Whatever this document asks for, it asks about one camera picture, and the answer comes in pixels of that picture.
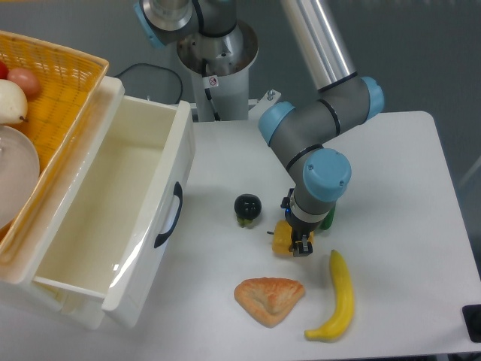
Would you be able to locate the black drawer handle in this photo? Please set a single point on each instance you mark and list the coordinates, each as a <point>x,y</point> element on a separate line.
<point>172,218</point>

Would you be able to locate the red toy fruit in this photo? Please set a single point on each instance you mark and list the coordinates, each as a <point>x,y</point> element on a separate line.
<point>3,71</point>

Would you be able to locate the orange toy pastry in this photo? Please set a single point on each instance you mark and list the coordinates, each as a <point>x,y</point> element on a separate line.
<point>268,300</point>

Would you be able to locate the yellow woven basket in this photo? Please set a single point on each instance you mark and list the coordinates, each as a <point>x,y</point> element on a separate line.
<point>69,79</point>

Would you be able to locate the yellow toy pepper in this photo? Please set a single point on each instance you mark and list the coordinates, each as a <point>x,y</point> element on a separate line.
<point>281,238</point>

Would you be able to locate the dark purple toy mangosteen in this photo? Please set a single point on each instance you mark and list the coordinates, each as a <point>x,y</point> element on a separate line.
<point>247,208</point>

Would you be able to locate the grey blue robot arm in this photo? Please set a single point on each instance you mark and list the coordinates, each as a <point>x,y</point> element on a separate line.
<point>297,136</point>

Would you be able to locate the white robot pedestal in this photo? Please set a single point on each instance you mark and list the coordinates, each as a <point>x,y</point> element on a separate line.
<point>219,71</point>

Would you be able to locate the pink toy fruit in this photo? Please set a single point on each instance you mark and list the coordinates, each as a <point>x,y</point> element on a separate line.
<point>26,80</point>

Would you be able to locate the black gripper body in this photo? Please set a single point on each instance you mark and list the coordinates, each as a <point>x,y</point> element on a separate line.
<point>301,222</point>

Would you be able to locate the green toy pepper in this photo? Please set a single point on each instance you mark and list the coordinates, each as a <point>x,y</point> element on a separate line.
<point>328,220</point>

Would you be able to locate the white plastic drawer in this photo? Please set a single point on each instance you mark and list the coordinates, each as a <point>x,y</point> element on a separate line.
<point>104,247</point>

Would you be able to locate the yellow toy banana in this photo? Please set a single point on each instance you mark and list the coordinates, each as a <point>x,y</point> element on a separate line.
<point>344,310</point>

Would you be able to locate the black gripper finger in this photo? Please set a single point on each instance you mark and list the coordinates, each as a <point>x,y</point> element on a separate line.
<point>301,247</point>

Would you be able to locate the white round plate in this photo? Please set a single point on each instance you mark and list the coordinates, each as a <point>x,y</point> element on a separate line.
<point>20,170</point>

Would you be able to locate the white toy pear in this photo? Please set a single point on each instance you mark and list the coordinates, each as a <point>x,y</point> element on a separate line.
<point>14,105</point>

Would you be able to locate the black device at edge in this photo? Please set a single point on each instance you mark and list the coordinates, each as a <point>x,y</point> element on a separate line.
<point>472,318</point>

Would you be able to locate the white drawer cabinet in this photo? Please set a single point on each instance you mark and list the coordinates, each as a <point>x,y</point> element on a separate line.
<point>27,240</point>

